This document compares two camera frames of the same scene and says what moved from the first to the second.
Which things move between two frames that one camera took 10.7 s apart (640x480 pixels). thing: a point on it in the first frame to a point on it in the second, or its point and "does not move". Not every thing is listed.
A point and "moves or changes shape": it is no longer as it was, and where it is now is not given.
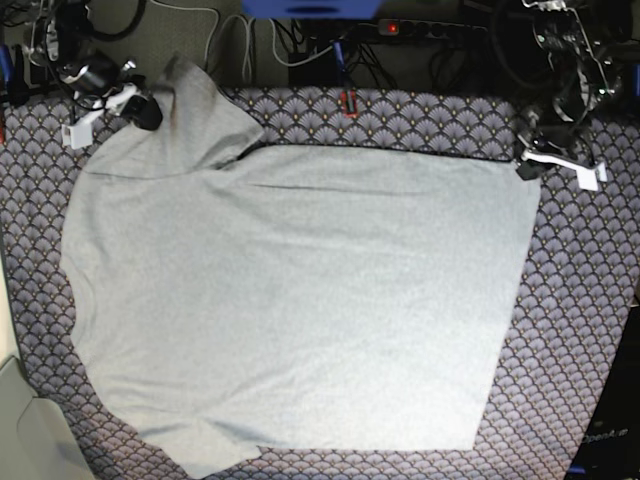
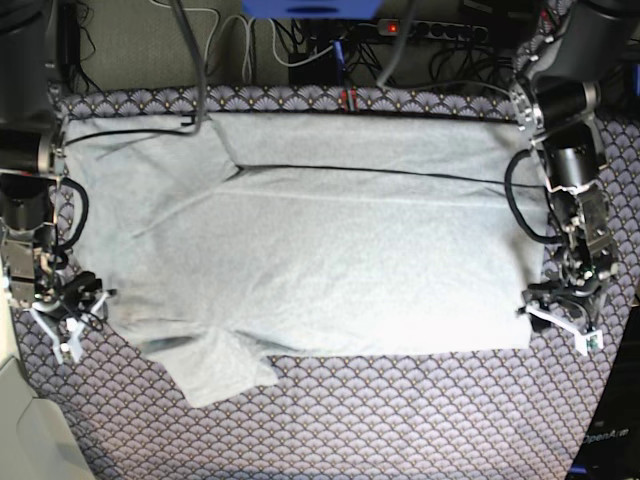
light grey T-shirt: (230, 298) moves or changes shape
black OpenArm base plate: (611, 450) does not move
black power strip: (423, 29) does not move
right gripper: (531, 135) to (589, 256)
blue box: (311, 9) does not move
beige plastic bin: (36, 442) does not move
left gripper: (97, 75) to (32, 272)
